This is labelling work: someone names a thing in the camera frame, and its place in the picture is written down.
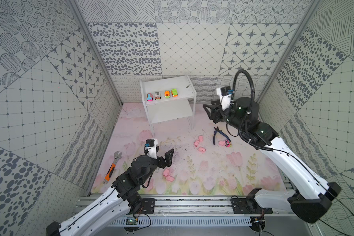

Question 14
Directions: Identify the green orange toy mixer truck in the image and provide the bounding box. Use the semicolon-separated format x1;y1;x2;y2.
164;90;171;98

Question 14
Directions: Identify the pink green toy truck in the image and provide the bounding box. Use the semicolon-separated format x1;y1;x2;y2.
225;140;232;147

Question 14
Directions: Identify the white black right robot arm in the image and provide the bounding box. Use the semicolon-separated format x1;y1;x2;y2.
203;69;342;224

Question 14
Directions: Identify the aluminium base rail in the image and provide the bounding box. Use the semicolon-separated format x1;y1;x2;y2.
72;194;313;228

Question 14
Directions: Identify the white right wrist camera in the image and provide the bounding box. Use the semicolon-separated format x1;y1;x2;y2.
216;86;234;111

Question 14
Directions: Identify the orange handled adjustable wrench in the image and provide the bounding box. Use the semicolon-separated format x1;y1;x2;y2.
103;151;122;184

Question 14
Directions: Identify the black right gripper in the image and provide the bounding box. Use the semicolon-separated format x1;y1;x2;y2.
204;101;248;134

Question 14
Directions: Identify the white two-tier shelf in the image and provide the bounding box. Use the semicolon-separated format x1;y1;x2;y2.
140;75;197;128

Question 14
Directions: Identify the pink teal toy truck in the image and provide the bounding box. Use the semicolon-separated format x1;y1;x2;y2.
147;93;153;101

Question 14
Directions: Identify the orange green toy dump truck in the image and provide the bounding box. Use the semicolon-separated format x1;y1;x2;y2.
171;88;179;97

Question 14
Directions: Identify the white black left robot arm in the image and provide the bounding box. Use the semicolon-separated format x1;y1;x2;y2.
45;148;175;236

